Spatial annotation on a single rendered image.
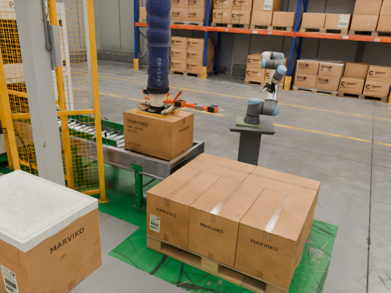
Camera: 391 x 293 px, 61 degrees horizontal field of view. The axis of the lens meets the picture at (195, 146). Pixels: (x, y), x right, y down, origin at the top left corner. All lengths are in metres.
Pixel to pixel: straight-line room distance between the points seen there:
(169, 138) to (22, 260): 1.95
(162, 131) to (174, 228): 0.98
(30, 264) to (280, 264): 1.58
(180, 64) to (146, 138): 8.24
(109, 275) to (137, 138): 1.35
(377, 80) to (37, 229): 9.25
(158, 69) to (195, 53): 7.95
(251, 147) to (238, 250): 1.63
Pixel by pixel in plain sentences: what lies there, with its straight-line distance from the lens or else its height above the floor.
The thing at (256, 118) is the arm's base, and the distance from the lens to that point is 3.81.
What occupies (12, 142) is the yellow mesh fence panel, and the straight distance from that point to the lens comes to 3.36.
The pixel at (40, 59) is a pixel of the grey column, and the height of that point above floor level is 1.53.
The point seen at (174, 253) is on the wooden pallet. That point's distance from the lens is 2.91.
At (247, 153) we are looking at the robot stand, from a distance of 3.89.
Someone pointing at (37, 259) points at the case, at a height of 0.91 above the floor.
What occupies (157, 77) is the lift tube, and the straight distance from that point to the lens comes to 3.23.
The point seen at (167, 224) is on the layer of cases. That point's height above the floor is 0.31.
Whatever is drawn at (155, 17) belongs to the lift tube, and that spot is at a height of 1.85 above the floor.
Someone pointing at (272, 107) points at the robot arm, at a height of 0.97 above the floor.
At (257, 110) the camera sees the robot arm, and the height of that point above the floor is 0.93.
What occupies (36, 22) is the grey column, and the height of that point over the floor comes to 1.79.
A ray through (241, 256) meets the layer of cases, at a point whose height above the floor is 0.27.
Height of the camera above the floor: 1.87
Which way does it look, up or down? 21 degrees down
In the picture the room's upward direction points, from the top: 3 degrees clockwise
